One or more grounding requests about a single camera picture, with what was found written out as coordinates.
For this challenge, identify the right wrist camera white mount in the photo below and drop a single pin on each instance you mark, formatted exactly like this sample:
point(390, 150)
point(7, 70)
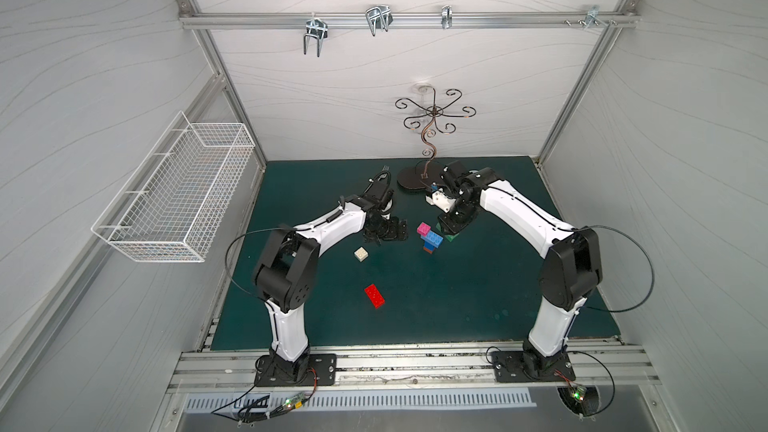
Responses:
point(442, 199)

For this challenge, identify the small metal hook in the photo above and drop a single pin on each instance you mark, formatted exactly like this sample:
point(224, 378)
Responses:
point(446, 17)

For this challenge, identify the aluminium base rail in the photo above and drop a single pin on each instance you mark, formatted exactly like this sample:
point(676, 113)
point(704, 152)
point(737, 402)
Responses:
point(417, 366)

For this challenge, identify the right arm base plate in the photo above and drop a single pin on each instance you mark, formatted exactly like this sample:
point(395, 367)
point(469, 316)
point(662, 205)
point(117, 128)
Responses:
point(510, 367)

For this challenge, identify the brown metal mug tree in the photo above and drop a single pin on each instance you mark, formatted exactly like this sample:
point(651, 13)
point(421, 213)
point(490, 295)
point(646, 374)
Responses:
point(429, 120)

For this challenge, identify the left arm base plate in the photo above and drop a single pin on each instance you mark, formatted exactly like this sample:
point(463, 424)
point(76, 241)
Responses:
point(273, 371)

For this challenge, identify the white wire basket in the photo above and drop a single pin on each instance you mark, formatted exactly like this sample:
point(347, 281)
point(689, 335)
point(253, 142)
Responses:
point(170, 208)

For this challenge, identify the light blue long lego brick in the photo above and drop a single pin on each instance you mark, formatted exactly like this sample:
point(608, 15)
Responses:
point(433, 239)

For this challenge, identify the aluminium top rail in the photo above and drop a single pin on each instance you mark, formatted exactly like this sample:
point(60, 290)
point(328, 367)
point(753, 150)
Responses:
point(401, 20)

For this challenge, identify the pink square lego brick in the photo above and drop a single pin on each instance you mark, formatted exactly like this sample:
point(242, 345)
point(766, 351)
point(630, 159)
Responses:
point(423, 229)

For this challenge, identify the green long lego brick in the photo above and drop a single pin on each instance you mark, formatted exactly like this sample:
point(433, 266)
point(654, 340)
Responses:
point(448, 236)

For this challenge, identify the metal double hook left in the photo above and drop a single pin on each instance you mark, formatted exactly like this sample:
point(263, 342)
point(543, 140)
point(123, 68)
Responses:
point(316, 30)

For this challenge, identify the cream square lego brick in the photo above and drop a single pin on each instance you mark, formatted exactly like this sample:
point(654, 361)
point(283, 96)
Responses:
point(361, 254)

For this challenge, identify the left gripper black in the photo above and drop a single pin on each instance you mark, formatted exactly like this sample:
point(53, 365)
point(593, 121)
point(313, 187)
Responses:
point(383, 230)

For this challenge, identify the green table mat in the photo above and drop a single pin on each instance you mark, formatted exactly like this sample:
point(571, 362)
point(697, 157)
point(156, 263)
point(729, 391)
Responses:
point(483, 286)

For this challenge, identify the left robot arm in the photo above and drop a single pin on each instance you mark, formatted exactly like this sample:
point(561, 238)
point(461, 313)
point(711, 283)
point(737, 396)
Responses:
point(286, 271)

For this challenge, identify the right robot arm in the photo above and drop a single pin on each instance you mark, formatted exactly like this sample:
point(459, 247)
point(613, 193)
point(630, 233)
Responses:
point(571, 268)

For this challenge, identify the metal hook right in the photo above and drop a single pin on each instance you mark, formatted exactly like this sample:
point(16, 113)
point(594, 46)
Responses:
point(592, 19)

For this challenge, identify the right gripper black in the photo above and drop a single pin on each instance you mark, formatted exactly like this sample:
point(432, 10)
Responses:
point(458, 219)

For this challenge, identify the red long lego brick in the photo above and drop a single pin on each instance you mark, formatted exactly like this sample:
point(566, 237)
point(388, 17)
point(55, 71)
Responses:
point(374, 296)

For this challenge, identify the metal double hook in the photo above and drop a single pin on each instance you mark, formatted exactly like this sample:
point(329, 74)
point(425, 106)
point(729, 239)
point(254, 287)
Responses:
point(316, 30)
point(379, 18)

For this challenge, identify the white vent strip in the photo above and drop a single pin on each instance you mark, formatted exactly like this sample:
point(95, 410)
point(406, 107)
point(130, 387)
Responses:
point(369, 400)

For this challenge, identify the metal double hook middle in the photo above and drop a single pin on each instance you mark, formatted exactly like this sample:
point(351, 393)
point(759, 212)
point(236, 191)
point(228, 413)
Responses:
point(379, 18)

